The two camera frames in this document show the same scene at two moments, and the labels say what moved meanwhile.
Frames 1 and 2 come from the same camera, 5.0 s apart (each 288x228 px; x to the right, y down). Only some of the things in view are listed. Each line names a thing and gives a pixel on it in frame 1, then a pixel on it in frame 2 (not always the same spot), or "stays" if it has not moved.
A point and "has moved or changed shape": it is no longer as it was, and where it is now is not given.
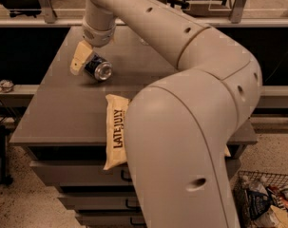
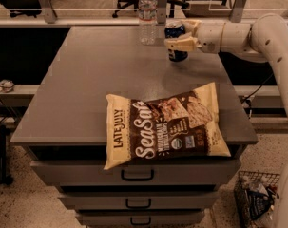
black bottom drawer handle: [136, 223] stays
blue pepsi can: [99, 68] has moved or changed shape
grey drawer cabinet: [63, 128] stays
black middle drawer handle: [131, 206] stays
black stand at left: [3, 178] stays
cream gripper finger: [83, 51] -> [185, 43]
